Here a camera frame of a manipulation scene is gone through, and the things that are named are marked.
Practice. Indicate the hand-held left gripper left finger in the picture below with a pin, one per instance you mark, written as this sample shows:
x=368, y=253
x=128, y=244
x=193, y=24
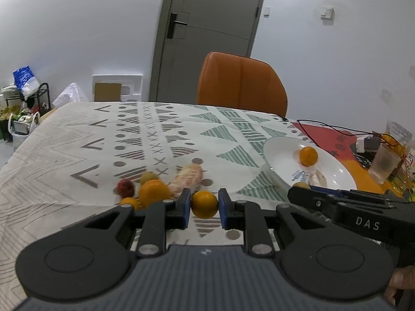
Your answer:
x=185, y=210

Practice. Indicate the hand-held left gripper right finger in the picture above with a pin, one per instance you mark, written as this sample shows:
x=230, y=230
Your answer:
x=224, y=212

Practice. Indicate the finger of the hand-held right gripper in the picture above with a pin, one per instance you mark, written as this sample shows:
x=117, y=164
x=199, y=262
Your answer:
x=308, y=198

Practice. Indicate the small orange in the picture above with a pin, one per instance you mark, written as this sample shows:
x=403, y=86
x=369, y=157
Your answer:
x=204, y=204
x=129, y=202

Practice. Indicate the peeled orange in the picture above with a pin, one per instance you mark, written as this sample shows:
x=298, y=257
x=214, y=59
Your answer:
x=317, y=178

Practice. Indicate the peeled pomelo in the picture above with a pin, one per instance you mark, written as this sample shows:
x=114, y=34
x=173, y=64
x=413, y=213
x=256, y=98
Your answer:
x=188, y=178

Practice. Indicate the medium orange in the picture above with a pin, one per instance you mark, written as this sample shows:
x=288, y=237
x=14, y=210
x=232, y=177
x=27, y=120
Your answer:
x=155, y=194

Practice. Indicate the large orange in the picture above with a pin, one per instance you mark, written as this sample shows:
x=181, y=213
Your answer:
x=308, y=156

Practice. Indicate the white plate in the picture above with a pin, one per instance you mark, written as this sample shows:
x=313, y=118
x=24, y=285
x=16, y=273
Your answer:
x=282, y=158

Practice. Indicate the small red apple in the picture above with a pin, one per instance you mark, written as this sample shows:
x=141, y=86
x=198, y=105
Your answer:
x=124, y=188

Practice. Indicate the person's right hand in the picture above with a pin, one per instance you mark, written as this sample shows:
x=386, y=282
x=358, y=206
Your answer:
x=402, y=281

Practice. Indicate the red and orange mat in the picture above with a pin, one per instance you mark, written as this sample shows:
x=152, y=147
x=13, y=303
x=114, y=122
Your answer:
x=327, y=137

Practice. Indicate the ribbed drinking glass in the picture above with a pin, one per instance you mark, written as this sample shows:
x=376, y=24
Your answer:
x=384, y=163

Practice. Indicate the white charger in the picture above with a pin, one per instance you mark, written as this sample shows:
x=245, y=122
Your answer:
x=361, y=145

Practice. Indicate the grey power adapter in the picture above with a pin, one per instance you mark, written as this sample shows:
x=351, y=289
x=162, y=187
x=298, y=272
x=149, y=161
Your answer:
x=372, y=142

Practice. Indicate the clear plastic snack bag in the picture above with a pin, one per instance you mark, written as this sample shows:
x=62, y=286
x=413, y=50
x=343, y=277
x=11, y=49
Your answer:
x=398, y=132

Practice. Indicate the orange chair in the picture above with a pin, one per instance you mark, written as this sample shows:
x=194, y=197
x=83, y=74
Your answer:
x=240, y=84

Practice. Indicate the white foam packaging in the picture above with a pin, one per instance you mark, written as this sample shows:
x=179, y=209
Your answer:
x=133, y=86

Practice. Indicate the brown cardboard piece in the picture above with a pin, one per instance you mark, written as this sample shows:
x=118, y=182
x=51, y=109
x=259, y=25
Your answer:
x=107, y=92

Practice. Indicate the white plastic bag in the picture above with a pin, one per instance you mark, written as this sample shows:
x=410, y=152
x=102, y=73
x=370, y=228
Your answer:
x=69, y=95

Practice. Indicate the grey door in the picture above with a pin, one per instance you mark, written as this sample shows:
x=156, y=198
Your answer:
x=210, y=39

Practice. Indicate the black metal rack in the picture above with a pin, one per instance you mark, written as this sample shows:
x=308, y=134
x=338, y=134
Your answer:
x=43, y=98

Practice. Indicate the white tote bag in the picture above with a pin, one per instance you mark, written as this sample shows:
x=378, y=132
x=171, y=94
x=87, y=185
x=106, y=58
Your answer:
x=22, y=129

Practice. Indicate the blue and white bag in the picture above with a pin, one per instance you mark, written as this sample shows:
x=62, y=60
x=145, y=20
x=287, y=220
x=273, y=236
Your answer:
x=26, y=79

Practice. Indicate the white wall switch box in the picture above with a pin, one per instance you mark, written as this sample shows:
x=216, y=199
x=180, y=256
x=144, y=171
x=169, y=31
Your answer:
x=327, y=13

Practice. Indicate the small white wall switch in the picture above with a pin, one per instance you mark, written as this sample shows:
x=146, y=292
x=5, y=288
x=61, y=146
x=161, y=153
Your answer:
x=266, y=11

